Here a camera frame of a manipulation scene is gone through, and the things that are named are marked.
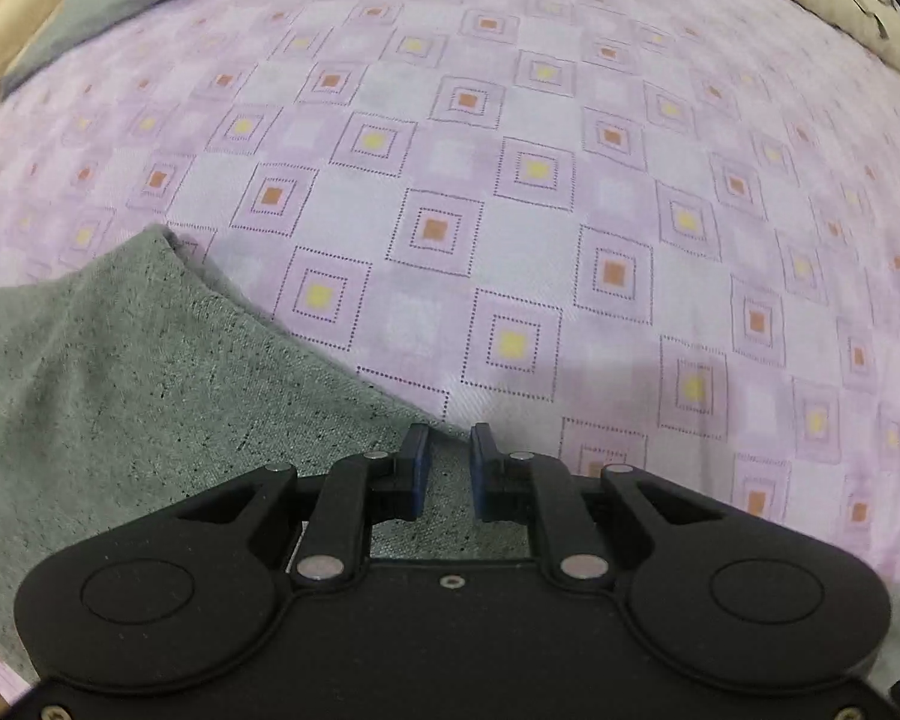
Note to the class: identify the grey pants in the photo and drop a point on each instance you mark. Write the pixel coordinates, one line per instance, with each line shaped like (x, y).
(135, 390)

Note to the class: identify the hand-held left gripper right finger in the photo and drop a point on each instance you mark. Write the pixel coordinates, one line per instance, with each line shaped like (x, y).
(480, 472)

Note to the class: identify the pink checked bed sheet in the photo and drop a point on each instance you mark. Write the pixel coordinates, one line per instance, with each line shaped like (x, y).
(570, 165)

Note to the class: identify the blue-grey folded cloth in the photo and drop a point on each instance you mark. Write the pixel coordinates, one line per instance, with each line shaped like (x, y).
(97, 7)

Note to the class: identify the beige cloth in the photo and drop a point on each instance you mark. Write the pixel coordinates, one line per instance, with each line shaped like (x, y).
(7, 7)

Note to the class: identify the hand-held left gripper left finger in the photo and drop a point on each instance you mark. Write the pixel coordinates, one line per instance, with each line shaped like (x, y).
(418, 465)

